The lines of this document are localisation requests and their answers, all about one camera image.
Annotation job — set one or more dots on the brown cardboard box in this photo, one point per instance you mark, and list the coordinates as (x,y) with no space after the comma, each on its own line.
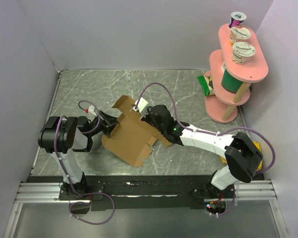
(131,139)

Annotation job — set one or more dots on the purple lid yogurt cup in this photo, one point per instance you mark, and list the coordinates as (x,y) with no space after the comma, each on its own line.
(237,18)

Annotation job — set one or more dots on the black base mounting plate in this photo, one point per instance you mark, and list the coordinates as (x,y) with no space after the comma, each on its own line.
(144,192)

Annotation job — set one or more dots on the front Chobani yogurt cup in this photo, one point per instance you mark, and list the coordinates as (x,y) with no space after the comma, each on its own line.
(242,51)

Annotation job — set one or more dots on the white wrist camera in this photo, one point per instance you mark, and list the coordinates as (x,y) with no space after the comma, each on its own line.
(91,110)
(141,106)

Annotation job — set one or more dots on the pink three-tier shelf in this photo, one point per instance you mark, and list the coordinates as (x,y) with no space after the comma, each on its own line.
(222,105)

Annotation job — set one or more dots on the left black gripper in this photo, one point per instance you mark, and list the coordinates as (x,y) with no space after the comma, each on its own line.
(108,122)

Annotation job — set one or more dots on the yellow chip bag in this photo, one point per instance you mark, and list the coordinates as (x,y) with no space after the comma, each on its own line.
(257,144)

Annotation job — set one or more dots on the green cylindrical can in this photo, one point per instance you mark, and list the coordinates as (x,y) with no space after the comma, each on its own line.
(230,83)

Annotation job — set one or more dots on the chobani yogurt cup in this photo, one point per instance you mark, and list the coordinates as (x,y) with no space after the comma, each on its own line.
(242,51)
(239,34)

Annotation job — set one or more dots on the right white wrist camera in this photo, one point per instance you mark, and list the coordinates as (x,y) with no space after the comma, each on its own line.
(141,106)

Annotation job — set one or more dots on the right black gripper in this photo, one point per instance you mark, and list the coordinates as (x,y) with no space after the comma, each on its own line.
(146,117)

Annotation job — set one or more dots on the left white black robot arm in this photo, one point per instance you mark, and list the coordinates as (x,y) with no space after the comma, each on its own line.
(63,136)

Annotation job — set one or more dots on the green snack bag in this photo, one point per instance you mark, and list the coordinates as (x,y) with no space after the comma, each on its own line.
(206,84)

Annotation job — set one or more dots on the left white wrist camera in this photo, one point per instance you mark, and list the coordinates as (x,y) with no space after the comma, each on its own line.
(91,110)

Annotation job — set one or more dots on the middle Chobani yogurt cup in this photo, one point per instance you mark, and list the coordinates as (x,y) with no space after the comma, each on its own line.
(239,34)

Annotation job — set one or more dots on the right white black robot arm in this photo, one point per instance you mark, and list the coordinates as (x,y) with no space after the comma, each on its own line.
(242,156)

